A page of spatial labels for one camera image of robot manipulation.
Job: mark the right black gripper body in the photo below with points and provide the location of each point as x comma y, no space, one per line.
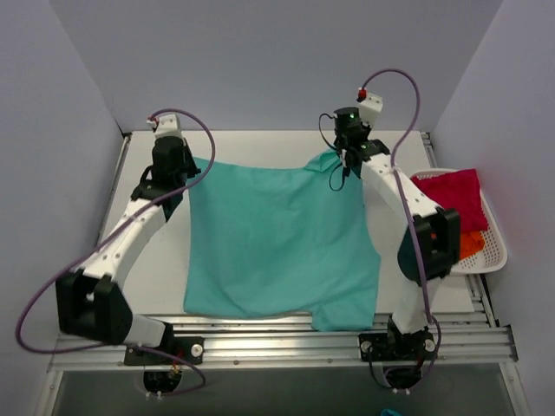
347,157

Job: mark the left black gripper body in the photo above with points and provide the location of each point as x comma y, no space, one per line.
186,172

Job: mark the teal t-shirt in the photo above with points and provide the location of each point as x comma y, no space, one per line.
269,241

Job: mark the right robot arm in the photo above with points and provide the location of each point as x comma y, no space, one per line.
430,244

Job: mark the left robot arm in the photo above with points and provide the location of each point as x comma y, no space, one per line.
90,300

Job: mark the magenta t-shirt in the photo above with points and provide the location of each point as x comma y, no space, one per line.
459,190

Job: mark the orange t-shirt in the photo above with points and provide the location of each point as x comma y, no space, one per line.
470,244

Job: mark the white plastic basket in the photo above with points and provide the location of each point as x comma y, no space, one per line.
494,255

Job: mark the teal object at bottom edge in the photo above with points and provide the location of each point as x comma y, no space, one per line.
389,412

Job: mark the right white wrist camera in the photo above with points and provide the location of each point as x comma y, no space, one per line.
369,107

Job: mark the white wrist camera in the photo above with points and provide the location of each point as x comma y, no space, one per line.
369,107
166,125

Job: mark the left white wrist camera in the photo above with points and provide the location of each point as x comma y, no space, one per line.
166,125

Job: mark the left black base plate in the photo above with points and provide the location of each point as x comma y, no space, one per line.
188,348

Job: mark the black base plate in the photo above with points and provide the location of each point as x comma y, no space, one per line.
389,347
188,348

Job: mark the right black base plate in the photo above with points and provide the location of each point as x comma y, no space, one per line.
389,347

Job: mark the aluminium mounting rail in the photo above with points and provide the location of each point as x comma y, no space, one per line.
289,341

